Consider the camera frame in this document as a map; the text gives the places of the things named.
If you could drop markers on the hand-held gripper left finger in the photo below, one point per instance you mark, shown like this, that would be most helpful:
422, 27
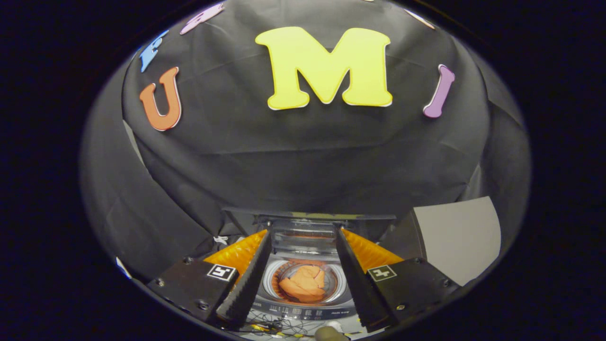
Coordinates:
251, 284

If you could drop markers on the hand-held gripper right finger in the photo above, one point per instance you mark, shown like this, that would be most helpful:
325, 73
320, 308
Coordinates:
355, 284

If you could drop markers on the orange polo shirt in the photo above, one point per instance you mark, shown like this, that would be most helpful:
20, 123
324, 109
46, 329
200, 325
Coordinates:
303, 286

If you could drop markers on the grey washing machine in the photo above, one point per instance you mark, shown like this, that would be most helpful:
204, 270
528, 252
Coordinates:
307, 310

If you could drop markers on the glass washing machine lid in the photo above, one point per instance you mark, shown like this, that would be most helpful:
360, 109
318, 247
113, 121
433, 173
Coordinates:
303, 229

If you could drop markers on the yellow black floor tape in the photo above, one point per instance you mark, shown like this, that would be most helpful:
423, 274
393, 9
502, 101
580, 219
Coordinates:
259, 327

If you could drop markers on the grey cabinet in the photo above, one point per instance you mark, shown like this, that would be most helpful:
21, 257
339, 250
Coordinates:
454, 237

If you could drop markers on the black backdrop cloth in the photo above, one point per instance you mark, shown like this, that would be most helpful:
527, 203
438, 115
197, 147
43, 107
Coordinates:
303, 161

